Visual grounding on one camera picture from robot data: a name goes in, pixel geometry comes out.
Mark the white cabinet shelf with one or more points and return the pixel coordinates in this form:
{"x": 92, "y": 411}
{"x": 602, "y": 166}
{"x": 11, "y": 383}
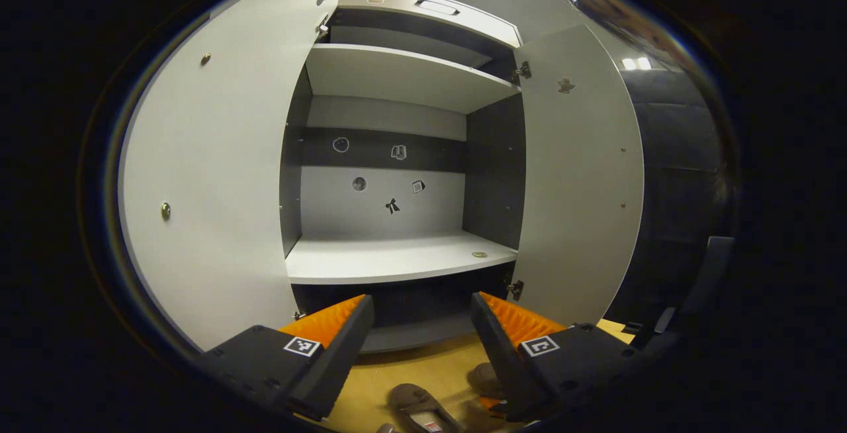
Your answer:
{"x": 390, "y": 261}
{"x": 403, "y": 75}

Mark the long ceiling light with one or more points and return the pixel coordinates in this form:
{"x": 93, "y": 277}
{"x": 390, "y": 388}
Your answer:
{"x": 636, "y": 63}

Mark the white and grey shoe cabinet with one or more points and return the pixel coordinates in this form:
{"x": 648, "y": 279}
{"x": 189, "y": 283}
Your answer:
{"x": 384, "y": 214}

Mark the metal door hinge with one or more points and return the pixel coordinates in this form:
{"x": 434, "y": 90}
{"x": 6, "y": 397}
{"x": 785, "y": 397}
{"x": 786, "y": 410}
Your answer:
{"x": 322, "y": 26}
{"x": 521, "y": 72}
{"x": 515, "y": 289}

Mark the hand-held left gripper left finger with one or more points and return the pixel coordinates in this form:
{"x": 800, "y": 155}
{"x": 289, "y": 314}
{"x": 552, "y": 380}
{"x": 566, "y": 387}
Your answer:
{"x": 341, "y": 360}

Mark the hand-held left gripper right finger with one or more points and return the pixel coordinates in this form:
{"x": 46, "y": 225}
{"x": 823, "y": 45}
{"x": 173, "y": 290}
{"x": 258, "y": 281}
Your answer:
{"x": 503, "y": 360}

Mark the white shoe cabinet door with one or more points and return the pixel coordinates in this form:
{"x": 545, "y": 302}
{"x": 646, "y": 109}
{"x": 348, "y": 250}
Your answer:
{"x": 218, "y": 175}
{"x": 582, "y": 188}

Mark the brown fuzzy shoe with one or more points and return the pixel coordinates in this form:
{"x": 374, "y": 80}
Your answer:
{"x": 483, "y": 380}
{"x": 413, "y": 400}

